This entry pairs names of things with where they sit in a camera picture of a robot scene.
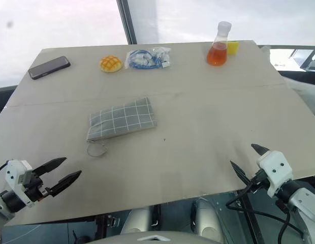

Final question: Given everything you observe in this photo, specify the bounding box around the grey checked pouch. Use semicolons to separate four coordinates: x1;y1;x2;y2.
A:
85;96;158;158

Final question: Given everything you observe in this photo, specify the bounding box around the black clamp under table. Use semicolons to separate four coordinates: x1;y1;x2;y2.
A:
94;214;120;236

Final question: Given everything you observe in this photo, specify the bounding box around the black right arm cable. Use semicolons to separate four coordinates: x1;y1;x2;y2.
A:
225;187;299;244

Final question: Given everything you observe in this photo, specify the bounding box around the black smartphone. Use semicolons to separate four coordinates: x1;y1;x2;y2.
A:
28;56;72;81

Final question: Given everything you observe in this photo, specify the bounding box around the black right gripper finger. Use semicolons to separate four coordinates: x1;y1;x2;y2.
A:
229;160;253;185
250;143;272;157

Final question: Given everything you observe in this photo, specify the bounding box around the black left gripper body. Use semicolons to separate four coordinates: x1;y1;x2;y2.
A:
23;172;53;202

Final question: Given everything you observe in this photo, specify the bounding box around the glass flask with orange liquid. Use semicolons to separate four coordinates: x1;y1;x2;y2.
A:
206;21;233;67

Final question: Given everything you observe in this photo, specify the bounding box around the plastic bag of blue cables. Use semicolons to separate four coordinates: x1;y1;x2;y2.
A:
124;46;172;70

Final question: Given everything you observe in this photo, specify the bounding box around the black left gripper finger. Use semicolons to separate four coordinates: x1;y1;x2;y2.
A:
49;170;83;198
33;157;68;176

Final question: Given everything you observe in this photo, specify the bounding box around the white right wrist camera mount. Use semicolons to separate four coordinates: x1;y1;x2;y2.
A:
256;150;295;198

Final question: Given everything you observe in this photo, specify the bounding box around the yellow pineapple bun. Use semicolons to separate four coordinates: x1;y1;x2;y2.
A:
100;55;123;73

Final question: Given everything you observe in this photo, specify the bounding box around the yellow sponge block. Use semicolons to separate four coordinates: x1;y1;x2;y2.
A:
227;40;240;55

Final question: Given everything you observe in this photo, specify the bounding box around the grey rounded robot body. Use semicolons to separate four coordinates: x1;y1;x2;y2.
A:
83;223;226;244

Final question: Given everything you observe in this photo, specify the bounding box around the black table frame bar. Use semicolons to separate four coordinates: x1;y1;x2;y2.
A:
238;191;265;244

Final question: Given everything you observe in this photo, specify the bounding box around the silver rounded shape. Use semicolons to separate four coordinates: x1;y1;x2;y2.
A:
191;197;226;237
121;206;151;232

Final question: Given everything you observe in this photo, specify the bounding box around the dark vertical post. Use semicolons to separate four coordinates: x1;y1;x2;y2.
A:
117;0;138;45

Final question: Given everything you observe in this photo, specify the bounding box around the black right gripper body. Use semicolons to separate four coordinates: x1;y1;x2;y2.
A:
245;169;271;192

